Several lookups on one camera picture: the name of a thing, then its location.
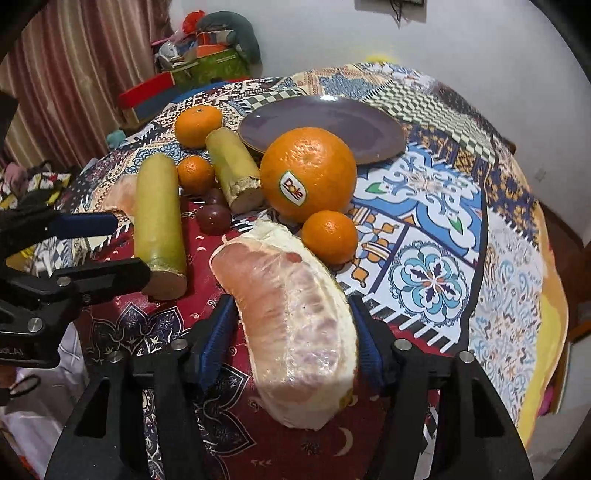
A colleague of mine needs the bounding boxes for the long yellow sugarcane piece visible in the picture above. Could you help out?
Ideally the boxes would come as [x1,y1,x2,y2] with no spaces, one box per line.
[134,153,187,301]

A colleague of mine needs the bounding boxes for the peeled pomelo wedge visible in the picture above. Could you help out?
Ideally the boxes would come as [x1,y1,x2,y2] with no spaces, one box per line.
[209,218,358,430]

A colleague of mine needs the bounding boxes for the large Dole orange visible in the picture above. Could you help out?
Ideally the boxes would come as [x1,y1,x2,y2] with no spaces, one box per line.
[259,127,358,223]

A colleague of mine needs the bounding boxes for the yellow orange blanket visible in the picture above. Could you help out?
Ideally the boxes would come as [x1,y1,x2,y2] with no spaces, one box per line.
[514,202,570,448]

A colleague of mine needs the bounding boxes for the dark red grape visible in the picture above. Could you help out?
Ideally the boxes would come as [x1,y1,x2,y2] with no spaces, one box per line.
[204,188,228,208]
[195,204,231,235]

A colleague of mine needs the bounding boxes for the small mandarin between canes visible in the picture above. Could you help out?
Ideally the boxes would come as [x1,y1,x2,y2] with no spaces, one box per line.
[177,155,215,196]

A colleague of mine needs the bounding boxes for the striped pink curtain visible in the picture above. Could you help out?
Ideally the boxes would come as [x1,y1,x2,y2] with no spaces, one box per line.
[1,0,172,168]

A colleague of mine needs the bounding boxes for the red blue box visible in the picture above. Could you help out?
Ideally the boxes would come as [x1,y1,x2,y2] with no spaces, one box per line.
[117,71,194,125]

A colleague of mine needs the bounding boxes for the short yellow sugarcane piece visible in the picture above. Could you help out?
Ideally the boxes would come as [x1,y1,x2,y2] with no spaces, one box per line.
[205,127,264,214]

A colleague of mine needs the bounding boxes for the patchwork patterned bedspread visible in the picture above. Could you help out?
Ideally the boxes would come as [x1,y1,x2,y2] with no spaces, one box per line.
[59,63,543,479]

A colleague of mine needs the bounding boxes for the small mandarin near plate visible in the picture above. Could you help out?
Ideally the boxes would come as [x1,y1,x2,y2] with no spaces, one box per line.
[174,105,222,149]

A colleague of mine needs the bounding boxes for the small mandarin front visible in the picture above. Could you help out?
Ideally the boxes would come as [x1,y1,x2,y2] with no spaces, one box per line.
[301,210,358,266]

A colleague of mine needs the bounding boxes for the purple round plate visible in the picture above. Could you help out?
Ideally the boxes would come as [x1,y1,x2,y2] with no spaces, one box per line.
[238,94,407,165]

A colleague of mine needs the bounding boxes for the wall mounted monitor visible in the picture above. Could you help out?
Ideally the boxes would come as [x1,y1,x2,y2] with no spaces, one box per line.
[355,0,427,26]

